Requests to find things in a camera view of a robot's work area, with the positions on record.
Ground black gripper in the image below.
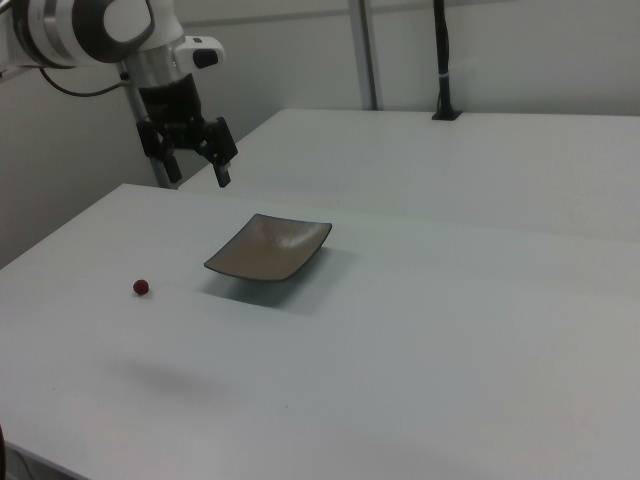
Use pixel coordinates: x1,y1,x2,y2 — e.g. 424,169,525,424
136,73,238,189

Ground square brown ceramic plate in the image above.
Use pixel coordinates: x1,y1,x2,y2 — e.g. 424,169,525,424
203,213,334,283

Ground black pole with base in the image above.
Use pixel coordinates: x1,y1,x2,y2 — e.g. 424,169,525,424
431,0,463,122

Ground black cable with metal connector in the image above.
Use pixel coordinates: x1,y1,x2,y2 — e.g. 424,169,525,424
38,65,132,96

